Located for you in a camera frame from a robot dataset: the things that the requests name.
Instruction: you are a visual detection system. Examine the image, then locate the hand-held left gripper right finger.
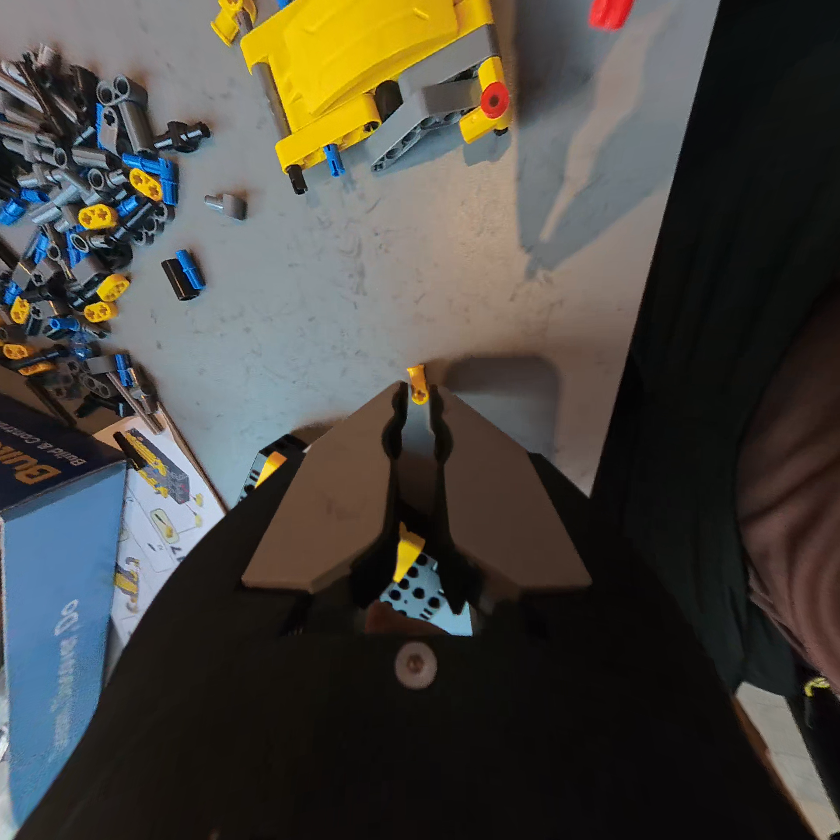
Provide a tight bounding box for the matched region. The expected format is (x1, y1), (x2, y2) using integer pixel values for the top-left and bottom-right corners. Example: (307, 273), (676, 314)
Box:
(431, 382), (594, 602)

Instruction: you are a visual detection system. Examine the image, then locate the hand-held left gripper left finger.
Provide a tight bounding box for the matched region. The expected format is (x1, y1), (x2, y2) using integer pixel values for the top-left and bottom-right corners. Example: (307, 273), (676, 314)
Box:
(241, 381), (408, 594)

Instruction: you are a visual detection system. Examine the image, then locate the yellow and black brick assembly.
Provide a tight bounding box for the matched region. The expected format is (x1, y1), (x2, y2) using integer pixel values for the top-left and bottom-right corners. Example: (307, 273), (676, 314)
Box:
(241, 434), (463, 634)

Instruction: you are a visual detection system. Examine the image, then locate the pile of small brick parts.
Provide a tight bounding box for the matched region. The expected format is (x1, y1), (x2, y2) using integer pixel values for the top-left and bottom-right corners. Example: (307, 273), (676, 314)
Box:
(0, 46), (211, 408)

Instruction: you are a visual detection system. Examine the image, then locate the yellow curved brick assembly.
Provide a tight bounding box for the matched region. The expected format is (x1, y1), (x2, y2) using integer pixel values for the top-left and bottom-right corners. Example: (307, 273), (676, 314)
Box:
(210, 0), (513, 195)

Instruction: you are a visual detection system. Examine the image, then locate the grey desk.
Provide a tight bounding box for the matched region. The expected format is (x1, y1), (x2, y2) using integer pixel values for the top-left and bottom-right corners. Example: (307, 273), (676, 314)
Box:
(0, 0), (723, 631)

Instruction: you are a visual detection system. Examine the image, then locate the instruction booklet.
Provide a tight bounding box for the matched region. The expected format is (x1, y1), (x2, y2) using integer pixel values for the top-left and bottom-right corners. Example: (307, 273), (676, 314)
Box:
(95, 418), (227, 644)

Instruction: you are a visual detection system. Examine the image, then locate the person in brown shirt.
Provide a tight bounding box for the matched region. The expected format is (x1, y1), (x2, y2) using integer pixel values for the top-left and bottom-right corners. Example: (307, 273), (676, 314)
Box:
(735, 283), (840, 657)

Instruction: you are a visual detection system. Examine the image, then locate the blue cardboard kit box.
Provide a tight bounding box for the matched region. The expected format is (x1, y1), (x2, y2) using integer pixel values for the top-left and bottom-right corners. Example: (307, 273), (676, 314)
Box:
(0, 394), (128, 815)

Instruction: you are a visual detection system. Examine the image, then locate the black and blue pin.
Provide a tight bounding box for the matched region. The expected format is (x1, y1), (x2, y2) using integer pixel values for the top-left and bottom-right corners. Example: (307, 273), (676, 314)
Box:
(161, 250), (208, 303)

